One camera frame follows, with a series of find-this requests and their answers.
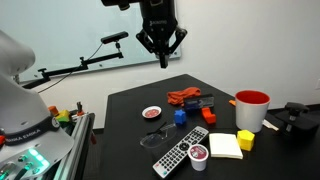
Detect blue star block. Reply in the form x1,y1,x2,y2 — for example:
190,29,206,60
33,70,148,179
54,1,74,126
173,109,187,126

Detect pale yellow sticky note pad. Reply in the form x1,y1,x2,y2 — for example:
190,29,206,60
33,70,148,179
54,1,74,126
208,132,244,160

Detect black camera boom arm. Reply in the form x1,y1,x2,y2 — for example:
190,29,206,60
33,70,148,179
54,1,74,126
21,41,125,90

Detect clear safety glasses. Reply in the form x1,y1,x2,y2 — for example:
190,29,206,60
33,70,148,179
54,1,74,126
139,121,178,150

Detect yellow green block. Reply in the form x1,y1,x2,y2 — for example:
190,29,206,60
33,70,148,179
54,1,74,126
54,109,71,123

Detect orange cloth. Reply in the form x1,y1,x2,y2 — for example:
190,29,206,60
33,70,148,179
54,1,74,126
166,86,202,107

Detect orange plastic block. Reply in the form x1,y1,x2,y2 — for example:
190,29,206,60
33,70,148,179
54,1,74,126
200,106,217,125

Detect black stereo camera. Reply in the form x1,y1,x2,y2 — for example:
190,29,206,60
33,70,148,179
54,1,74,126
100,30,130,45

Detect white mug red inside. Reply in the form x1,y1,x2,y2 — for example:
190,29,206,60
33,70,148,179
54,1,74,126
234,89,272,134

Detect coffee pod red lid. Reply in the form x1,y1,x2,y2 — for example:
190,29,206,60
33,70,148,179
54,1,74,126
187,143,210,172

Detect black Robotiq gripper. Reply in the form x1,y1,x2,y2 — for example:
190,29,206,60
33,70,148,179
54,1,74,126
135,0,188,70

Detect black stapler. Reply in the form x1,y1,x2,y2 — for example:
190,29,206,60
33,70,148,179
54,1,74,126
274,101,320,133

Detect glass whiteboard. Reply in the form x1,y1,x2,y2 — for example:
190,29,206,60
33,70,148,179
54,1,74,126
0,0,183,83

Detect yellow pentagon block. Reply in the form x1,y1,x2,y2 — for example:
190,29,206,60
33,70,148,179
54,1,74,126
236,129,256,152

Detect aluminium extrusion frame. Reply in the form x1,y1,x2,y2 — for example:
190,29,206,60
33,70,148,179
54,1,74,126
52,111,97,180

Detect small orange block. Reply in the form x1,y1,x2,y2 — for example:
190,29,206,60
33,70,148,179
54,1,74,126
47,105,60,117

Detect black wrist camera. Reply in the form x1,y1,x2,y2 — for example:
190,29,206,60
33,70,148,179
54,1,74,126
100,0,142,12

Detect silver black remote control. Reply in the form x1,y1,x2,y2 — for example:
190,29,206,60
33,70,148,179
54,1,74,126
152,125,210,180

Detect white flat strip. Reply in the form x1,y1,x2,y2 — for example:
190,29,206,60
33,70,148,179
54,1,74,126
261,118,280,132

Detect orange black clamp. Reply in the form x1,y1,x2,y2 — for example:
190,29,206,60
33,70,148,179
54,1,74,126
75,101,85,117

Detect small white plate red donut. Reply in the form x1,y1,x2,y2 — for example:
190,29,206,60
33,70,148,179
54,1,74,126
141,105,163,120

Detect black camera cable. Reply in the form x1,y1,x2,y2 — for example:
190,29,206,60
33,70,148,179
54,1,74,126
37,42,105,95

